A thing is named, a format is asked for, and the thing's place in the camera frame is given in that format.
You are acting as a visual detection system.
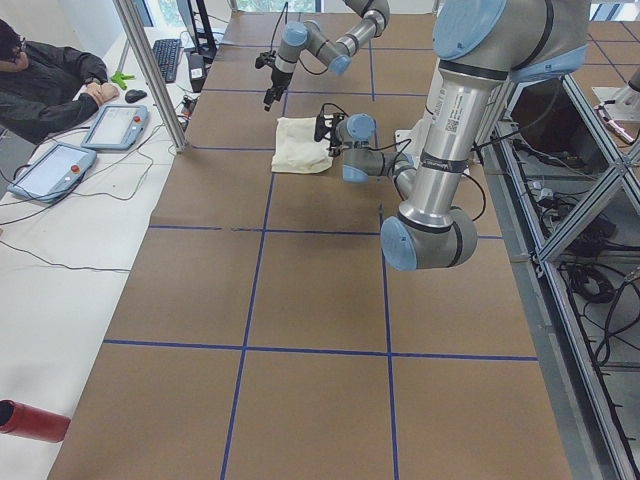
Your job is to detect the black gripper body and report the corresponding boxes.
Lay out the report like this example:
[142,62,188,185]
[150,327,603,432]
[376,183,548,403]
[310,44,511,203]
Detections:
[325,117,345,156]
[264,69,293,103]

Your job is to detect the cream long-sleeve cat shirt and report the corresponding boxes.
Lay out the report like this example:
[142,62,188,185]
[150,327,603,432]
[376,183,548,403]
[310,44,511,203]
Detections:
[271,117,333,174]

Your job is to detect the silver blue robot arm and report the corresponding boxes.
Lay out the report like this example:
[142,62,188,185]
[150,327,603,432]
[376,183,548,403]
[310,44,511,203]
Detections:
[316,1,590,271]
[255,0,390,111]

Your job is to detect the person's clasped hands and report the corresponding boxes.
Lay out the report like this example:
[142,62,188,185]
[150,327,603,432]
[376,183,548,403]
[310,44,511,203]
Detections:
[85,82,119,106]

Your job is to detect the black box white label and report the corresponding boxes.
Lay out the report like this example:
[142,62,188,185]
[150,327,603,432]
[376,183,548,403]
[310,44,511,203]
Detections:
[187,52,207,93]

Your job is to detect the far grey USB hub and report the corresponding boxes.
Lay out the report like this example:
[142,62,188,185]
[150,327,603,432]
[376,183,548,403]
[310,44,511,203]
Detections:
[181,95,197,117]

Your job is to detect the black keyboard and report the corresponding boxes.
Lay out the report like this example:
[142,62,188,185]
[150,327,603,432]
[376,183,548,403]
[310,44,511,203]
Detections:
[152,39,182,83]

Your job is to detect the black computer mouse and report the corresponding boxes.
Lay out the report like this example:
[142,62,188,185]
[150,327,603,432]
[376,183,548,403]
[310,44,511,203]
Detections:
[124,89,147,104]

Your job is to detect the green plastic object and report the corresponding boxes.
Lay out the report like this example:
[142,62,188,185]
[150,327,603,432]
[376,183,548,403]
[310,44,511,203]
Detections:
[110,71,135,91]

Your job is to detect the far teach pendant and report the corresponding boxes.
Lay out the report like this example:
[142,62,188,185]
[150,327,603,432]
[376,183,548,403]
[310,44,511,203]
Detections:
[81,104,149,151]

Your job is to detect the teach pendant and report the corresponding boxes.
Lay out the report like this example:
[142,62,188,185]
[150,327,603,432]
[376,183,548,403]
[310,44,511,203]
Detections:
[7,143,97,203]
[81,104,149,151]

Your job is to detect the near teach pendant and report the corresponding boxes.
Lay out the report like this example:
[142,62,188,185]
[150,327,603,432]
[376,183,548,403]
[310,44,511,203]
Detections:
[7,143,97,203]

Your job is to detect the seated person black jacket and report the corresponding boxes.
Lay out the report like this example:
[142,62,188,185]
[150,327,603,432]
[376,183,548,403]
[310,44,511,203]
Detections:
[1,22,110,144]

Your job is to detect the red bottle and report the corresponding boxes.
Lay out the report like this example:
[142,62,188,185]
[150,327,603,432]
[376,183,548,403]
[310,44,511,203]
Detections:
[1,400,71,443]

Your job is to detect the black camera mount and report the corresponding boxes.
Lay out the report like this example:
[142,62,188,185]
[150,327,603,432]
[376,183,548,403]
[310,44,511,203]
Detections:
[313,114,333,142]
[255,50,276,69]

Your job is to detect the black camera cable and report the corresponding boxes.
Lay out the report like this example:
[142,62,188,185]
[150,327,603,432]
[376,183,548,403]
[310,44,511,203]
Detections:
[319,102,487,221]
[269,0,331,77]

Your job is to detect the aluminium frame post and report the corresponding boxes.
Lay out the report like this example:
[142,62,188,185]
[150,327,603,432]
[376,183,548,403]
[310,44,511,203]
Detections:
[113,0,187,153]

